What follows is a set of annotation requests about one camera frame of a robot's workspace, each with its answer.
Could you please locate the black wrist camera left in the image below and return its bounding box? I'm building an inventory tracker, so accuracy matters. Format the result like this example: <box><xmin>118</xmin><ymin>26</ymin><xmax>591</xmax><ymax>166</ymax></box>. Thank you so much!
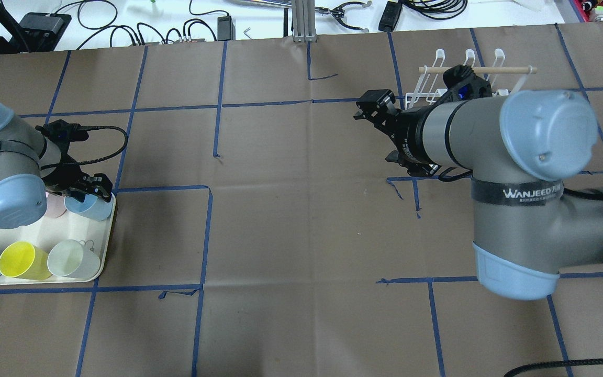
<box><xmin>42</xmin><ymin>119</ymin><xmax>89</xmax><ymax>143</ymax></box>

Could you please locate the coiled black cable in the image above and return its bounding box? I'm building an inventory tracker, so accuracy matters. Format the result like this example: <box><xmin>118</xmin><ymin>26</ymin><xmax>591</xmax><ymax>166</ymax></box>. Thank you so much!
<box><xmin>404</xmin><ymin>0</ymin><xmax>470</xmax><ymax>19</ymax></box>

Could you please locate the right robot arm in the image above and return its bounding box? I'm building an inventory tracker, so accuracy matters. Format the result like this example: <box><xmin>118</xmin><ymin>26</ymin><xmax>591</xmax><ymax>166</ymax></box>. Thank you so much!
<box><xmin>354</xmin><ymin>89</ymin><xmax>603</xmax><ymax>301</ymax></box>

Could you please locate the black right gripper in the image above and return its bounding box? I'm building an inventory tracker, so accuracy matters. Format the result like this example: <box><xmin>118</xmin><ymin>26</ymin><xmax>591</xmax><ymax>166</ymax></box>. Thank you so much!
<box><xmin>354</xmin><ymin>89</ymin><xmax>438</xmax><ymax>176</ymax></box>

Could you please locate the yellow plastic cup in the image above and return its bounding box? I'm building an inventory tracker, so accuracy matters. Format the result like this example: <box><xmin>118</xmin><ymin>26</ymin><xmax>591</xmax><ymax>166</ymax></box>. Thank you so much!
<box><xmin>0</xmin><ymin>241</ymin><xmax>52</xmax><ymax>281</ymax></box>

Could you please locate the light blue plastic cup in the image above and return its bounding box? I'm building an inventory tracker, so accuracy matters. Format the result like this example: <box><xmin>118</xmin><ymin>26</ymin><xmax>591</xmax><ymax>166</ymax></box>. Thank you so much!
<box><xmin>64</xmin><ymin>195</ymin><xmax>114</xmax><ymax>221</ymax></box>

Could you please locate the aluminium frame post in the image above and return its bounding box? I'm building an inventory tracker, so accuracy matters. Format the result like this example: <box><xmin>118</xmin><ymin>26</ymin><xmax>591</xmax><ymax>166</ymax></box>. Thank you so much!
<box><xmin>291</xmin><ymin>0</ymin><xmax>317</xmax><ymax>42</ymax></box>

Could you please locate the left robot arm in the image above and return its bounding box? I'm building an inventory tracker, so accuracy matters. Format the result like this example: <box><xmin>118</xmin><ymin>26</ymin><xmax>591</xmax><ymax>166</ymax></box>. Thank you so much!
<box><xmin>0</xmin><ymin>103</ymin><xmax>113</xmax><ymax>229</ymax></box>

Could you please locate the white plastic cup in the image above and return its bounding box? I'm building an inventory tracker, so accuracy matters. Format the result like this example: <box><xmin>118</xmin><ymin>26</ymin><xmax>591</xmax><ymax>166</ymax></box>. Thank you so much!
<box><xmin>47</xmin><ymin>239</ymin><xmax>101</xmax><ymax>279</ymax></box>

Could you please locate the pink plastic cup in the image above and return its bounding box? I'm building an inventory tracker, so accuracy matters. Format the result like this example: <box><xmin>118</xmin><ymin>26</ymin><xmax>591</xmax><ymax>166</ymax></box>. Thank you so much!
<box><xmin>44</xmin><ymin>192</ymin><xmax>67</xmax><ymax>218</ymax></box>

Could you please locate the white wire cup rack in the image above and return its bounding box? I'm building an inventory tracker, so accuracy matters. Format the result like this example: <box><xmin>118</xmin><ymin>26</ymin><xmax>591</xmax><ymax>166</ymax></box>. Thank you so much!
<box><xmin>404</xmin><ymin>48</ymin><xmax>538</xmax><ymax>109</ymax></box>

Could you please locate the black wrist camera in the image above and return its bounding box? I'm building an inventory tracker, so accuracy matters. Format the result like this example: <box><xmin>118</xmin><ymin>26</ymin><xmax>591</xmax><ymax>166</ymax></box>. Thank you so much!
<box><xmin>42</xmin><ymin>119</ymin><xmax>89</xmax><ymax>143</ymax></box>
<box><xmin>438</xmin><ymin>64</ymin><xmax>493</xmax><ymax>104</ymax></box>

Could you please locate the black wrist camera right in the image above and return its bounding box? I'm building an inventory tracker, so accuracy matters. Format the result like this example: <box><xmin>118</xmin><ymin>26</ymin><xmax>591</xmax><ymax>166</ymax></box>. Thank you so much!
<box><xmin>438</xmin><ymin>64</ymin><xmax>493</xmax><ymax>104</ymax></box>

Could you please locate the cream plastic tray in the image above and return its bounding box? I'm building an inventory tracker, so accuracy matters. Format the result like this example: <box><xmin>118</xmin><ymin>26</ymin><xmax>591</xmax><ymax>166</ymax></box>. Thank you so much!
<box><xmin>0</xmin><ymin>195</ymin><xmax>117</xmax><ymax>285</ymax></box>

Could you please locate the reacher grabber tool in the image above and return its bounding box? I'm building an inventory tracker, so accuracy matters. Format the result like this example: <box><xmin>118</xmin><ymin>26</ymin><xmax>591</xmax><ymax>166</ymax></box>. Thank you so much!
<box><xmin>240</xmin><ymin>1</ymin><xmax>372</xmax><ymax>33</ymax></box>

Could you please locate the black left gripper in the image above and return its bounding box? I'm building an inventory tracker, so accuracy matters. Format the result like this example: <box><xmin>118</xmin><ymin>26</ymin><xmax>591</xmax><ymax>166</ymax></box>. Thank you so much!
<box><xmin>42</xmin><ymin>164</ymin><xmax>113</xmax><ymax>202</ymax></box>

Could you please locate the black power adapter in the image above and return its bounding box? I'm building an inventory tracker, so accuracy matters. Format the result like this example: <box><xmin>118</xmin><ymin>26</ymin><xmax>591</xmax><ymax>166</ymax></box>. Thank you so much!
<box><xmin>378</xmin><ymin>1</ymin><xmax>403</xmax><ymax>32</ymax></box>

